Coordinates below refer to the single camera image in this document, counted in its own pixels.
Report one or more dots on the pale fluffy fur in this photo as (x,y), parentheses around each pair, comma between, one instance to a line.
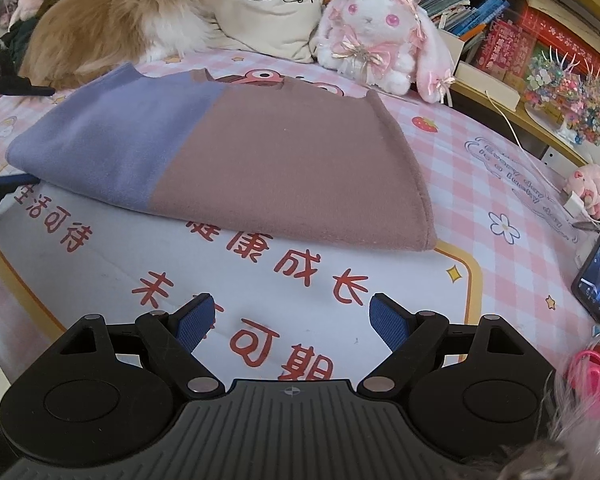
(570,440)

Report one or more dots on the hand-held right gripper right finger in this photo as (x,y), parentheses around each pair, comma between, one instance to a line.
(389,322)

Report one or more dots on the colourful flower bouquet ornament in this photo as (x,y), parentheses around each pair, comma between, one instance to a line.
(565,90)

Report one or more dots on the pink pig toy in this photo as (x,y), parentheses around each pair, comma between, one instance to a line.
(587,182)

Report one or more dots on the thick white book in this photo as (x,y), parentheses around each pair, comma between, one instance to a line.
(490,87)

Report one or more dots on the pink plastic toy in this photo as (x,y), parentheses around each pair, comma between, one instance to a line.
(597,380)

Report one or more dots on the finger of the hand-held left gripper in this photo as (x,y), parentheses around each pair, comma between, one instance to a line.
(12,179)
(15,86)

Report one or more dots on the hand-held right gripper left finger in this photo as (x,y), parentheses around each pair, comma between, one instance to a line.
(196,322)

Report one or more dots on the pink checked cartoon table mat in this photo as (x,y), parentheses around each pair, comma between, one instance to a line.
(480,185)

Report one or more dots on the purple and brown knit sweater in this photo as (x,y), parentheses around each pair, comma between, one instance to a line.
(280,160)

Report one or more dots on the red boxed book set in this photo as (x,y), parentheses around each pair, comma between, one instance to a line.
(570,40)

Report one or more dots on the cream canvas tote bag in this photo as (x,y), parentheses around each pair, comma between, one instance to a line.
(270,25)

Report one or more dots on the long-haired orange white cat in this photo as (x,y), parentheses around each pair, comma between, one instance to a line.
(95,25)

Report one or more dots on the pink plush toy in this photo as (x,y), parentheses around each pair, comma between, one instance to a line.
(26,4)

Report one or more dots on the white rabbit plush pink bows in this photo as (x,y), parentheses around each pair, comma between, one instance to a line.
(375,20)

